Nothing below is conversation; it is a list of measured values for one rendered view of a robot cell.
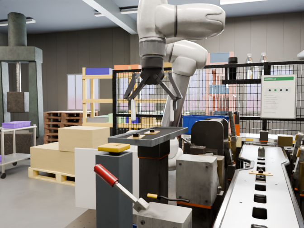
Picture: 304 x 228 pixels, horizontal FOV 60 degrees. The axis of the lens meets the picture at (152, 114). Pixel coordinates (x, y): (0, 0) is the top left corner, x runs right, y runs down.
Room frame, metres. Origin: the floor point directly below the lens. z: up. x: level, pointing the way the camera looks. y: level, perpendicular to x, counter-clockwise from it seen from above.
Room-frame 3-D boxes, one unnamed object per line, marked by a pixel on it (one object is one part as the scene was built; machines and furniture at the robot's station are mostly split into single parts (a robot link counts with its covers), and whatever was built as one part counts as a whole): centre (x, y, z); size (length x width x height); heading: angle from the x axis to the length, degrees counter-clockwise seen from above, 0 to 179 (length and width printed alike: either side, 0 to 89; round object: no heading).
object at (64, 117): (7.86, 2.40, 0.48); 1.35 x 0.93 x 0.96; 74
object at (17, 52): (6.01, 3.03, 1.61); 1.04 x 0.86 x 3.21; 72
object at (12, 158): (4.67, 2.58, 0.46); 0.98 x 0.59 x 0.93; 170
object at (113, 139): (0.89, -0.01, 1.16); 0.37 x 0.14 x 0.02; 157
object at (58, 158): (4.43, 1.24, 0.43); 1.53 x 1.18 x 0.86; 74
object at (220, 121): (1.14, -0.26, 0.94); 0.18 x 0.13 x 0.49; 157
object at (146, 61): (0.90, 0.00, 1.37); 0.08 x 0.07 x 0.09; 76
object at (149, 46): (0.90, 0.00, 1.44); 0.09 x 0.09 x 0.06
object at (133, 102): (0.91, 0.06, 1.24); 0.03 x 0.01 x 0.07; 166
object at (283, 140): (1.60, -0.81, 0.88); 0.08 x 0.08 x 0.36; 67
